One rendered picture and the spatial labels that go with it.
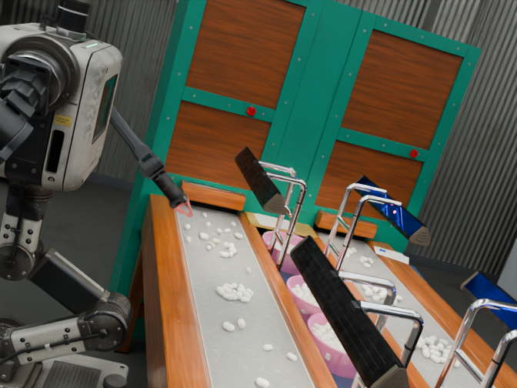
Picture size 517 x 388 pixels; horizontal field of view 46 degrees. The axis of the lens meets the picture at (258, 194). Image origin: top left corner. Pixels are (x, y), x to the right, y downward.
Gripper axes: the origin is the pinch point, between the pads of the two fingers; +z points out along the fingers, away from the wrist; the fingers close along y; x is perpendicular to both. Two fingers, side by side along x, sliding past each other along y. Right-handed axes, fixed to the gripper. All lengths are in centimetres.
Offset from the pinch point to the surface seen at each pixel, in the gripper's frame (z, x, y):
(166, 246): 0.5, 12.3, -11.8
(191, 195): 7.0, 0.5, 39.8
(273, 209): 4.2, -28.1, -32.0
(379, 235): 84, -60, 48
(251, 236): 29.9, -12.0, 16.8
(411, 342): 18, -38, -107
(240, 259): 25.6, -5.1, -3.7
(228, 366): 14, 5, -79
